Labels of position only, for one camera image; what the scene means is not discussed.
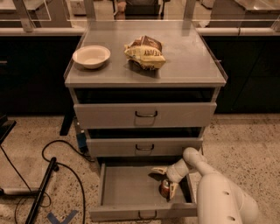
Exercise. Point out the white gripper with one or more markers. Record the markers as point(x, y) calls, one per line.
point(174, 173)

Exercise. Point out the yellow brown chip bag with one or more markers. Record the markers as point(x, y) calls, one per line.
point(146, 52)

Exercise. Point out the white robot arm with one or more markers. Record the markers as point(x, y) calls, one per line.
point(219, 200)

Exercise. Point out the grey bottom drawer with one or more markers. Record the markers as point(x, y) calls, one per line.
point(129, 191)

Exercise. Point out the grey drawer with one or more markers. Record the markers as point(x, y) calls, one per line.
point(144, 115)
point(129, 191)
point(137, 147)

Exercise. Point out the grey middle drawer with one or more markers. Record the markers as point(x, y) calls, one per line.
point(137, 147)

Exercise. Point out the grey top drawer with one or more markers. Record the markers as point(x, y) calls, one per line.
point(144, 115)

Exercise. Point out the grey metal drawer cabinet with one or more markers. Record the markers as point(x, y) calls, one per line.
point(190, 74)

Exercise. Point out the blue box behind cabinet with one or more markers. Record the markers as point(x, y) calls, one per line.
point(81, 140)

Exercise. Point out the black pole on floor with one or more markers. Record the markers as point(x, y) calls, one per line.
point(40, 193)

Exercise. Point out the blue tape cross mark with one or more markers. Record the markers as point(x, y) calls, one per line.
point(66, 220)

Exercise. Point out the white bowl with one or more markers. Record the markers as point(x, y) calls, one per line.
point(91, 56)

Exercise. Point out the black stand base left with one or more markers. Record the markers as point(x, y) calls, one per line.
point(6, 127)

